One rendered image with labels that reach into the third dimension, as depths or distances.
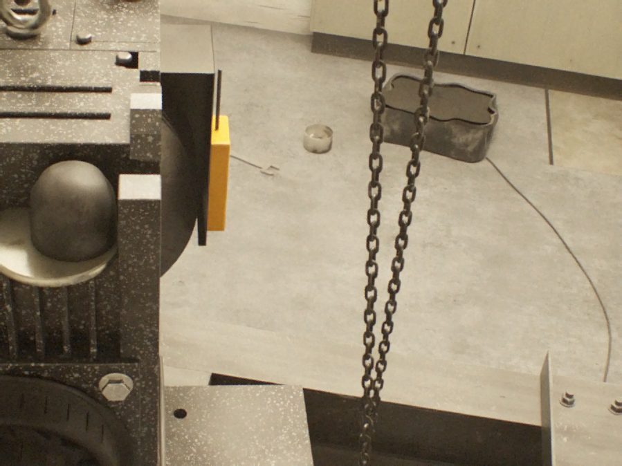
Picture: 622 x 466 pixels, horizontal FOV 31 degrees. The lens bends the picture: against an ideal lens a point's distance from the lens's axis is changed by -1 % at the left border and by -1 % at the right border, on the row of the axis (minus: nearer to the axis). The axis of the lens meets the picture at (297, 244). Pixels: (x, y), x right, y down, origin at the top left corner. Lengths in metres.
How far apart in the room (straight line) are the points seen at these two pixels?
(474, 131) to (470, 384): 1.84
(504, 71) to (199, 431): 2.99
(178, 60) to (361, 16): 2.87
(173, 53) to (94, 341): 0.49
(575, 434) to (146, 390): 1.18
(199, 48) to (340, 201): 2.26
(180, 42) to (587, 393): 1.17
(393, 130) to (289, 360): 1.90
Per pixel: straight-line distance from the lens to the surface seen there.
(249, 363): 2.22
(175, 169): 1.58
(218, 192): 1.64
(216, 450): 1.76
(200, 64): 1.49
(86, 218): 1.07
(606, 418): 2.27
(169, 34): 1.56
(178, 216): 1.64
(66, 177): 1.08
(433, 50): 1.20
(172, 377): 2.19
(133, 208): 1.05
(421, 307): 3.39
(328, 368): 2.23
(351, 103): 4.25
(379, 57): 1.14
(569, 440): 2.21
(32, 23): 1.30
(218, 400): 1.83
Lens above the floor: 2.25
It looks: 39 degrees down
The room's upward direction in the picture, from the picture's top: 7 degrees clockwise
